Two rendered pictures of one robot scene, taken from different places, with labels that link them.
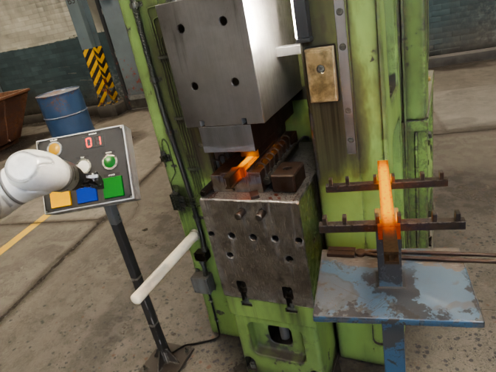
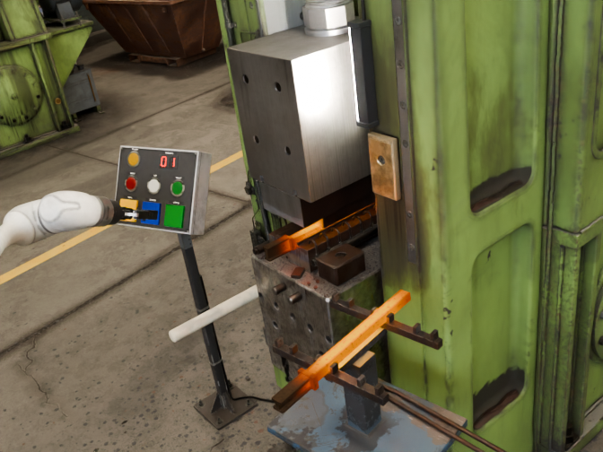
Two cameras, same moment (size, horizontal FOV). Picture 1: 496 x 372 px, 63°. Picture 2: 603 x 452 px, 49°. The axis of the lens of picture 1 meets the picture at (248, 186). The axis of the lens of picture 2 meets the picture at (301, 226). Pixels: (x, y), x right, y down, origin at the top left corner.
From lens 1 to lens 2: 95 cm
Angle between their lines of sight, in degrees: 24
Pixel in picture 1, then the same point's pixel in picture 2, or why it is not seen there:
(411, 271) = (391, 423)
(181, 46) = (246, 96)
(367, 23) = (429, 128)
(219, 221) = (266, 286)
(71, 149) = (147, 163)
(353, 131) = (414, 239)
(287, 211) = (318, 305)
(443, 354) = not seen: outside the picture
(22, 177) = (48, 218)
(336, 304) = (294, 424)
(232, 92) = (285, 160)
